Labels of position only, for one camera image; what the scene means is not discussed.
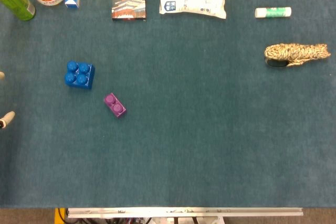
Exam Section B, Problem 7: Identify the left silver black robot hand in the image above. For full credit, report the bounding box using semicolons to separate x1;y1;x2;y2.
0;71;16;130

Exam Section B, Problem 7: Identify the purple toy brick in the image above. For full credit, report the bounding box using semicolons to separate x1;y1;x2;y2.
103;92;127;119

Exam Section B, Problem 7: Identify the blue toy brick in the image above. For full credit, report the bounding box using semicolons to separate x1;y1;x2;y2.
64;60;96;90

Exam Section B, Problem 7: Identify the green white glue stick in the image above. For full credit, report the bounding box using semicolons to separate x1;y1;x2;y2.
255;7;292;19

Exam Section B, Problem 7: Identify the yellow frame piece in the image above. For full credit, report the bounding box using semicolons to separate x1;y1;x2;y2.
54;207;66;224

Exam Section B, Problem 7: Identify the white base with cables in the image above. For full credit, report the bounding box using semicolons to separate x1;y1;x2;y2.
65;216;226;224

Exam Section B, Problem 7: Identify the aluminium profile rail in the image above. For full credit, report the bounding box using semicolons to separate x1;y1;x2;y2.
67;207;304;219

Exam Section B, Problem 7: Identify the beige braided rope bundle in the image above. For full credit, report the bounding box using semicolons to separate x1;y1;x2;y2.
264;43;331;68

